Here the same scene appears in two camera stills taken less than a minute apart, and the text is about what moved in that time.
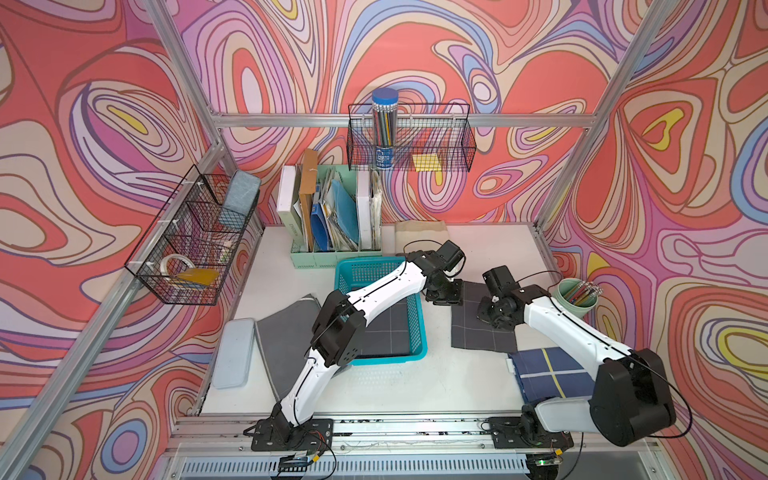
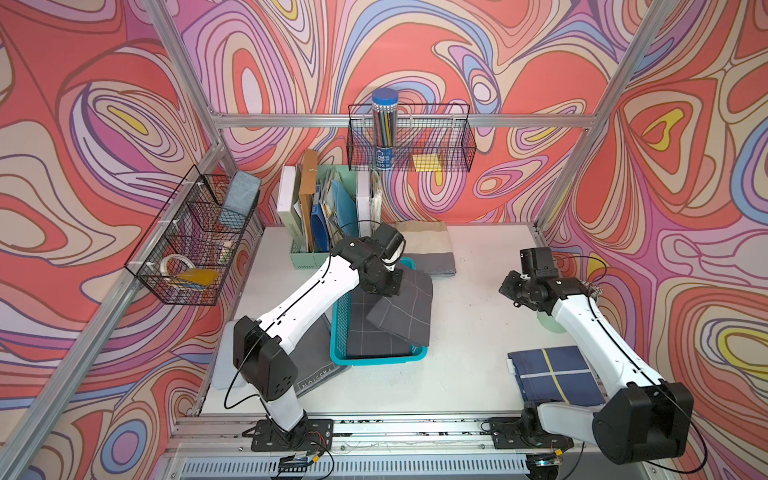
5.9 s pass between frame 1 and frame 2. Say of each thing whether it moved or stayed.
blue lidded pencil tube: stayed
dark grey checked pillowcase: stayed
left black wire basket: stayed
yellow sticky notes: stayed
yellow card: stayed
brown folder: stayed
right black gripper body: moved
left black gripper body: moved
